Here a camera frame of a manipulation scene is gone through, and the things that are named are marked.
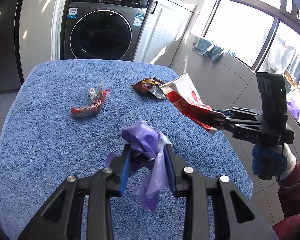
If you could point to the dark grey washing machine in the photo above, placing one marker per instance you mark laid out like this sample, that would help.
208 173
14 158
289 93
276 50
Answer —
102 29

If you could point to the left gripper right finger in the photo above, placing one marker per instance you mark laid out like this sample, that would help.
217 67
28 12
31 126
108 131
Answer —
234 216

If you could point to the purple plastic bag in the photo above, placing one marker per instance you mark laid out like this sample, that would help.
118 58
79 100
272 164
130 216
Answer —
147 150

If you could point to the blue cloth on ledge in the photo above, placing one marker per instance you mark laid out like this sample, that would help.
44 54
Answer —
209 49

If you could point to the clear red candy wrapper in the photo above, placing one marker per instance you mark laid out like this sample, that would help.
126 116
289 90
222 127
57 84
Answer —
98 96

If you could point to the right hand blue glove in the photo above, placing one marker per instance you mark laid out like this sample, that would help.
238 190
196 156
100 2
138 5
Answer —
277 161

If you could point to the white cabinet door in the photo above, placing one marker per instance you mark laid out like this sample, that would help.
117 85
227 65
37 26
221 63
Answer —
162 32

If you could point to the brown foil snack wrapper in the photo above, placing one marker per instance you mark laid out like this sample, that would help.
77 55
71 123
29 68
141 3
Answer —
151 86

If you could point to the dark refrigerator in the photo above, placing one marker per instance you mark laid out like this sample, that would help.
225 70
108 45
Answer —
11 76

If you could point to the blue terry towel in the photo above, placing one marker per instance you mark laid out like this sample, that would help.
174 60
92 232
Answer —
42 143

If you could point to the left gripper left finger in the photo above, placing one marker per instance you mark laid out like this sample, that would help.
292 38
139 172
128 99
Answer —
60 217

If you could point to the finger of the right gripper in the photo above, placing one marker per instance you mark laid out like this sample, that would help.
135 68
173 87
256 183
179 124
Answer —
238 113
233 125

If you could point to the window frame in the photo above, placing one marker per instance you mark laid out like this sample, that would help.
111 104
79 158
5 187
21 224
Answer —
251 28

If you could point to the right forearm maroon sleeve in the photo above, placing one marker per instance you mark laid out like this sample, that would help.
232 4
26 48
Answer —
290 205

